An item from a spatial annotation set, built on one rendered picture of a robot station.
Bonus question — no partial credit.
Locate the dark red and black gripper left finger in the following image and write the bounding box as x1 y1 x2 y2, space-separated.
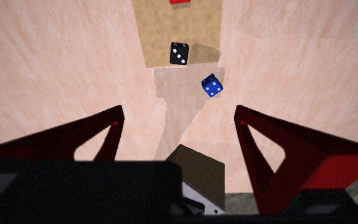
0 105 125 160

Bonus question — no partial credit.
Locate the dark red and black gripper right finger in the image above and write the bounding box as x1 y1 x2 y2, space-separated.
234 105 358 214

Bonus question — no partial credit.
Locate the blue die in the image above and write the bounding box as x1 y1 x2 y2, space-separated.
201 74 223 97

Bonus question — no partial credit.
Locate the black die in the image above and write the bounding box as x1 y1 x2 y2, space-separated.
170 42 189 65

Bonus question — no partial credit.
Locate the tan flat mat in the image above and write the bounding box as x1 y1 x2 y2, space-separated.
131 0 222 68

